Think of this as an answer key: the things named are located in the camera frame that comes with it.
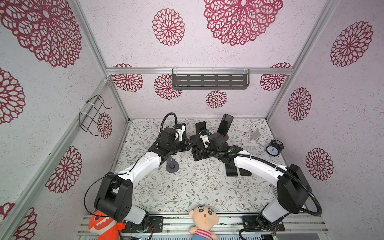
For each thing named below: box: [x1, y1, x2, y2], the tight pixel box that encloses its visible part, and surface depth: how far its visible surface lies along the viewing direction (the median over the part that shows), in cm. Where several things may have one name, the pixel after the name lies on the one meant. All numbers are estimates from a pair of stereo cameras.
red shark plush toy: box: [88, 210, 126, 240], surface depth 68 cm
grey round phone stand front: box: [166, 158, 180, 173], surface depth 94 cm
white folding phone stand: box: [241, 129, 262, 147], surface depth 106 cm
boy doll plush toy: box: [189, 205, 220, 240], surface depth 69 cm
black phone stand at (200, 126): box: [195, 121, 206, 136], surface depth 95 cm
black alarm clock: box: [266, 139, 285, 157], surface depth 98 cm
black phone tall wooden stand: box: [217, 113, 234, 136], surface depth 105 cm
